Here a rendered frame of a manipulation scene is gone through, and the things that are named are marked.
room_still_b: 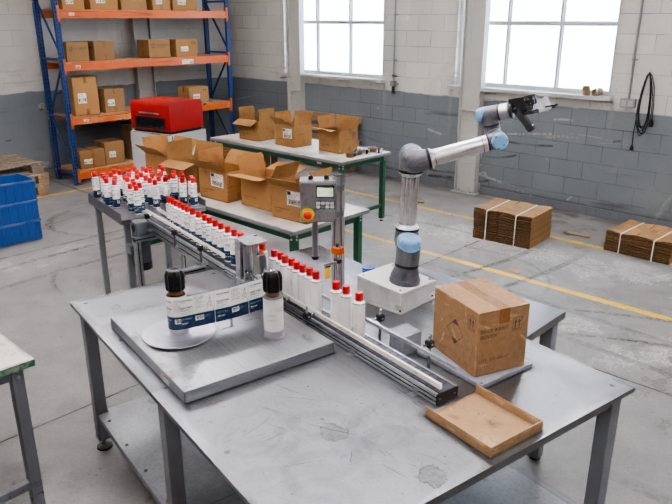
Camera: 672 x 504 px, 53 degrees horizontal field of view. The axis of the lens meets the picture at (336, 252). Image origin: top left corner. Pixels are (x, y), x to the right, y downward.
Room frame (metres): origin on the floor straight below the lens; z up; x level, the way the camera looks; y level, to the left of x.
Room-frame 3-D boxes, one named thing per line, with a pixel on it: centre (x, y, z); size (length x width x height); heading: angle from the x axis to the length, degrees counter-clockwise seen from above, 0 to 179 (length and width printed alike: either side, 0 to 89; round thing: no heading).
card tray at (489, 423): (2.00, -0.51, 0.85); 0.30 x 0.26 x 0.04; 36
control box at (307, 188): (2.94, 0.08, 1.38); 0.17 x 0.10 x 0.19; 91
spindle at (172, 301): (2.59, 0.67, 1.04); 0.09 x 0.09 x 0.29
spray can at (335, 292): (2.68, 0.00, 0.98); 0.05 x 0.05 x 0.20
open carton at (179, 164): (5.61, 1.23, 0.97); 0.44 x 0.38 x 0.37; 142
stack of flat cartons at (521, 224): (6.66, -1.82, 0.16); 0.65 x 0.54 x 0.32; 51
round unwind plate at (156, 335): (2.59, 0.67, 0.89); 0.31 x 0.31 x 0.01
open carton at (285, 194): (4.75, 0.25, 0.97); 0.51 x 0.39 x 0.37; 142
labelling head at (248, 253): (3.09, 0.41, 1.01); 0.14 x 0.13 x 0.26; 36
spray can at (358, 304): (2.56, -0.10, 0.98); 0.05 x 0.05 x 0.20
